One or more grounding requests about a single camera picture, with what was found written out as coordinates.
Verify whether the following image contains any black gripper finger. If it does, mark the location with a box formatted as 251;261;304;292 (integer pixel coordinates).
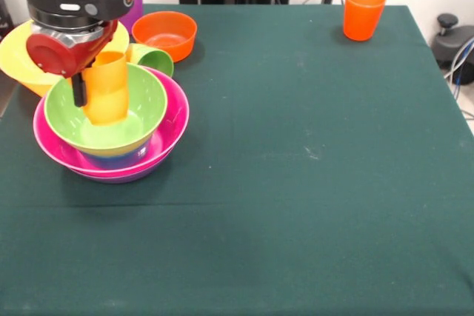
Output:
71;73;88;108

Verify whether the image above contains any orange bowl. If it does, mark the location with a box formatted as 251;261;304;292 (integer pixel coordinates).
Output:
131;11;198;63

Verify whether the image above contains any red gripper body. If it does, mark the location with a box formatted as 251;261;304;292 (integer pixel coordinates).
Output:
25;18;120;78

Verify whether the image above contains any blue bowl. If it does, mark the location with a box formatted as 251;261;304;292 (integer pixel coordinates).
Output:
79;138;153;169

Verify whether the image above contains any large yellow bowl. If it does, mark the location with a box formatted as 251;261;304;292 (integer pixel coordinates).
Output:
0;19;130;98

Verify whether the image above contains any green bowl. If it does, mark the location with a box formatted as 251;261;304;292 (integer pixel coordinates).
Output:
43;63;169;155

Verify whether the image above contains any black clamp device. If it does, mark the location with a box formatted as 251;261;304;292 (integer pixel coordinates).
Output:
431;13;474;70

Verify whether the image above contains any dark grey equipment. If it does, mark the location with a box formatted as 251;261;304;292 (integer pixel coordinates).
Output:
0;0;18;41

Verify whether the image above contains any purple bowl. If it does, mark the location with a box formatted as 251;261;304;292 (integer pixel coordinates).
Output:
68;162;175;184

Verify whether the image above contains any purple cup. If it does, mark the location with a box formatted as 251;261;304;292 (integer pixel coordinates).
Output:
118;0;144;36

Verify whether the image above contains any dark green tablecloth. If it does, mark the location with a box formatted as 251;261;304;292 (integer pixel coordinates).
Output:
0;1;474;316

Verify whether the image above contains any large pink bowl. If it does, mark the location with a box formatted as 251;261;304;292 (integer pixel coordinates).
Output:
33;66;191;178

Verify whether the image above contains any yellow-orange cup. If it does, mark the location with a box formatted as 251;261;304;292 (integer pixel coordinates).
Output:
81;50;131;127

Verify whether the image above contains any green cup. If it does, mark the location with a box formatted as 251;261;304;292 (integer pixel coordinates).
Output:
125;42;175;78

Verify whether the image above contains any blue-grey cable bundle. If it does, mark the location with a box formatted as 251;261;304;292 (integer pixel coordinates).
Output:
443;36;474;86

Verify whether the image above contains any orange cup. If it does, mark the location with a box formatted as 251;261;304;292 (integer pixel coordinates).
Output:
342;0;387;42

